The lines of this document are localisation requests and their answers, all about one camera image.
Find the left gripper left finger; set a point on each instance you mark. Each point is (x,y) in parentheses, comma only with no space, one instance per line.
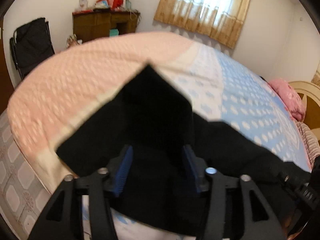
(61,218)

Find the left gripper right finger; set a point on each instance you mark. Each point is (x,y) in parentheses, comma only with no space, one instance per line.
(228,207)

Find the black pants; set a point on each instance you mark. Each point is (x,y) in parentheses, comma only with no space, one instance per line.
(157,121)

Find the striped pillow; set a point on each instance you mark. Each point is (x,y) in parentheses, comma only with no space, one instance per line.
(310,142)

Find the pink pillow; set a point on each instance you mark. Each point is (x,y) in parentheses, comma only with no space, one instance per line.
(290,98)

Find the polka dot bed cover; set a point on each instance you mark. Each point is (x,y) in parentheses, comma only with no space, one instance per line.
(64,91)

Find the cream wooden headboard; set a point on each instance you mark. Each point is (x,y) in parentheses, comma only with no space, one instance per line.
(309,93)

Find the patterned bag on floor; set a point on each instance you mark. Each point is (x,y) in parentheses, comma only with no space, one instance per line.
(72,41)

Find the teal box under desk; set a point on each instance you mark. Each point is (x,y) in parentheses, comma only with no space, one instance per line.
(114,32)

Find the black folding chair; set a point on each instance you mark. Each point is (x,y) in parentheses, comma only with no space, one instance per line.
(30,45)

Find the brown wooden desk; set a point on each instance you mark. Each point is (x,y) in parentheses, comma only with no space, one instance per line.
(90,25)

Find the beige window curtain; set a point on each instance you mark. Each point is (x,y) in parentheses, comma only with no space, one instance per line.
(221,20)

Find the red items on desk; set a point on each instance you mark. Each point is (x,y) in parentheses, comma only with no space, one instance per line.
(116,5)

